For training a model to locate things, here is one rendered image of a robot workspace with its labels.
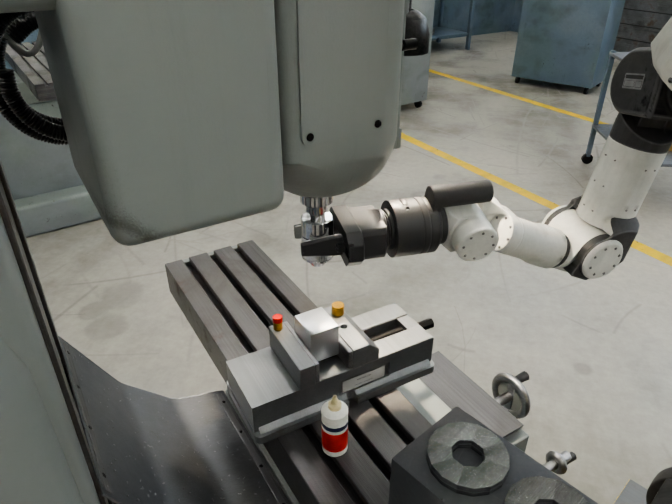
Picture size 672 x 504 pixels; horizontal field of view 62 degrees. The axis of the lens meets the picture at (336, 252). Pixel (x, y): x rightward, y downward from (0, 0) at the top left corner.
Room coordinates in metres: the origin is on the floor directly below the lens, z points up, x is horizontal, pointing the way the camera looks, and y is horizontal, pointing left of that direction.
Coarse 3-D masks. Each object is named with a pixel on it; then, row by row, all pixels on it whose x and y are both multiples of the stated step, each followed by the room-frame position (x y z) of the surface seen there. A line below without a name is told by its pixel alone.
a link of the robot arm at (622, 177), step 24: (600, 168) 0.85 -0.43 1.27; (624, 168) 0.82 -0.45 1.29; (648, 168) 0.81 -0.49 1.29; (600, 192) 0.83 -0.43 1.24; (624, 192) 0.81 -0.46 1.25; (552, 216) 0.88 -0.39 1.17; (600, 216) 0.82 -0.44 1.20; (624, 216) 0.81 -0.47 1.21; (624, 240) 0.80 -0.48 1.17; (600, 264) 0.79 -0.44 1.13
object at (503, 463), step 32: (448, 416) 0.48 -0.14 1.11; (416, 448) 0.43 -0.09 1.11; (448, 448) 0.42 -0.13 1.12; (480, 448) 0.42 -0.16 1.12; (512, 448) 0.43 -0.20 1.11; (416, 480) 0.39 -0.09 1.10; (448, 480) 0.38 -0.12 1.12; (480, 480) 0.38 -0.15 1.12; (512, 480) 0.39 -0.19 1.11; (544, 480) 0.38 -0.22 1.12
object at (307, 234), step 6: (306, 228) 0.70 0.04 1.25; (330, 228) 0.70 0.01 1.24; (306, 234) 0.70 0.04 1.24; (312, 234) 0.69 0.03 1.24; (318, 234) 0.69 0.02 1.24; (324, 234) 0.70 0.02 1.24; (330, 234) 0.70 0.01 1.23; (306, 240) 0.70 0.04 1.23; (306, 258) 0.70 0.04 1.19; (312, 258) 0.69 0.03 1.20; (318, 258) 0.69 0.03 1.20; (324, 258) 0.70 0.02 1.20; (330, 258) 0.70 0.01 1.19
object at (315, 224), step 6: (306, 216) 0.71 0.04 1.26; (330, 216) 0.71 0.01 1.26; (306, 222) 0.70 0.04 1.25; (312, 222) 0.70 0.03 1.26; (318, 222) 0.70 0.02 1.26; (324, 222) 0.70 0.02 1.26; (330, 222) 0.70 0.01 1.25; (312, 228) 0.69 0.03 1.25; (318, 228) 0.69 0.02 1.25; (324, 228) 0.70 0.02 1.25
